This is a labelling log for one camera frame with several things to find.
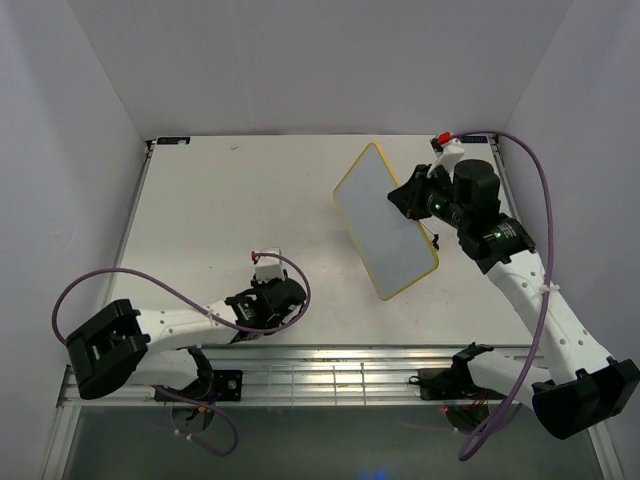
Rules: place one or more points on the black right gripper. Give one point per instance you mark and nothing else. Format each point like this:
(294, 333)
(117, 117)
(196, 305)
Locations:
(408, 197)

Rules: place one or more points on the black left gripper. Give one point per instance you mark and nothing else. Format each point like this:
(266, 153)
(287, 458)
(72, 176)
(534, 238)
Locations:
(258, 287)

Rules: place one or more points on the yellow framed whiteboard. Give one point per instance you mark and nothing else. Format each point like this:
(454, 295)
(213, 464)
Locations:
(395, 251)

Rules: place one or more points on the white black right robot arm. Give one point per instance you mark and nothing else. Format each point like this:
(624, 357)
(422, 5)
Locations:
(583, 384)

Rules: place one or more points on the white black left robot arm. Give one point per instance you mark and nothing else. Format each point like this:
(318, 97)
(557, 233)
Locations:
(122, 345)

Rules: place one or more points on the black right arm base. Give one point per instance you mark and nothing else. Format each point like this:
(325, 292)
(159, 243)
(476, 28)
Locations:
(443, 384)

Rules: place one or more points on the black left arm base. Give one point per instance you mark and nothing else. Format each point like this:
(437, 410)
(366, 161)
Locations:
(219, 385)

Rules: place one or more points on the blue right corner label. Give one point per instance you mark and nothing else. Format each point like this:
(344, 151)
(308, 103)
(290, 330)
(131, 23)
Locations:
(473, 139)

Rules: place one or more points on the blue corner label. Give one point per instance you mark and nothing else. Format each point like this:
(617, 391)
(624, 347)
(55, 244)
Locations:
(473, 139)
(173, 140)

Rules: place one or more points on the blue left corner label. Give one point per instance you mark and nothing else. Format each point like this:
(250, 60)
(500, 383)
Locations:
(173, 140)

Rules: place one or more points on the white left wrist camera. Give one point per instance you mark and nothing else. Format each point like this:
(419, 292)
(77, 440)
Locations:
(267, 265)

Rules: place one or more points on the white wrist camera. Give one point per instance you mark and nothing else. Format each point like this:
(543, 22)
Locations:
(448, 151)
(267, 265)

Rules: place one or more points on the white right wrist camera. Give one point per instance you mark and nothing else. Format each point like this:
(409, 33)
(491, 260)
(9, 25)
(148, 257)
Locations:
(448, 151)

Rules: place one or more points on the aluminium frame rail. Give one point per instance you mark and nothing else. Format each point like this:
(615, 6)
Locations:
(300, 376)

